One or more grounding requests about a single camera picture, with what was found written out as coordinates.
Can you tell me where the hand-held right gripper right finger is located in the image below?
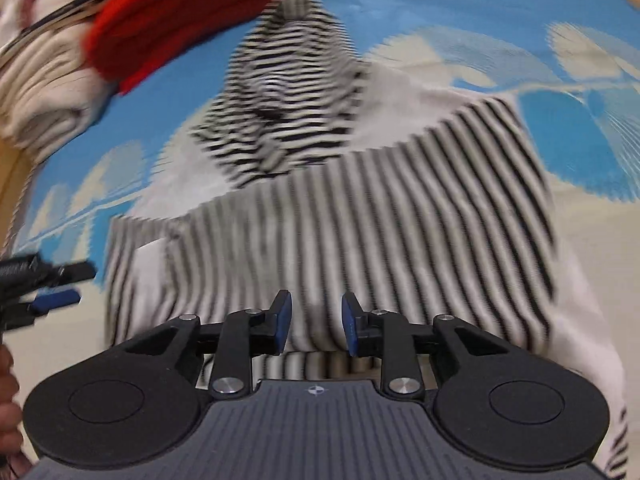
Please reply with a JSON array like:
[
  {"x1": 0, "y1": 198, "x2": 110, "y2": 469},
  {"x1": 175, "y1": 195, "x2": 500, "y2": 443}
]
[{"x1": 341, "y1": 291, "x2": 508, "y2": 400}]

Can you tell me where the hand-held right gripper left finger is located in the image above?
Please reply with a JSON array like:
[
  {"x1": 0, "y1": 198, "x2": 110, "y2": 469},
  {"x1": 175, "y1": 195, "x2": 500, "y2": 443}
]
[{"x1": 122, "y1": 290, "x2": 293, "y2": 401}]

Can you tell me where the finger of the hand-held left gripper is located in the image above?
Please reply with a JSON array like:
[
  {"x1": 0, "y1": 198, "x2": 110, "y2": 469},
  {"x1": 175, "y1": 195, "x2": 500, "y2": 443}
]
[
  {"x1": 0, "y1": 254, "x2": 97, "y2": 291},
  {"x1": 0, "y1": 288, "x2": 83, "y2": 332}
]

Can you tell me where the black and white striped shirt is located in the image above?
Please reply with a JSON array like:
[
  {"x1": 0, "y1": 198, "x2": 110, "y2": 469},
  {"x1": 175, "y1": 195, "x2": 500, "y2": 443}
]
[{"x1": 102, "y1": 0, "x2": 632, "y2": 480}]

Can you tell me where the person's left hand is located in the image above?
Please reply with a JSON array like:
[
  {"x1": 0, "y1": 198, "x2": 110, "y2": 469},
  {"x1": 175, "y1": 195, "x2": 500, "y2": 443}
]
[{"x1": 0, "y1": 344, "x2": 24, "y2": 464}]

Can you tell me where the cream striped garment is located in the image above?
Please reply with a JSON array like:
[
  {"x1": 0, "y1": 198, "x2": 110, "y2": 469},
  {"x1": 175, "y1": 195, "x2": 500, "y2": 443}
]
[{"x1": 0, "y1": 7, "x2": 118, "y2": 158}]

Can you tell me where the red knit garment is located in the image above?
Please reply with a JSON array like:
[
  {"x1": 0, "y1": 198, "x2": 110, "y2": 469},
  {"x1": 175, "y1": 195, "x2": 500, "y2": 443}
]
[{"x1": 82, "y1": 0, "x2": 312, "y2": 96}]

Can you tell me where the blue and white printed blanket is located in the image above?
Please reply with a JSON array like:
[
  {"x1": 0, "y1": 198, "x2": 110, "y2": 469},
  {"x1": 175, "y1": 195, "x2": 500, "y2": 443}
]
[{"x1": 0, "y1": 0, "x2": 640, "y2": 480}]

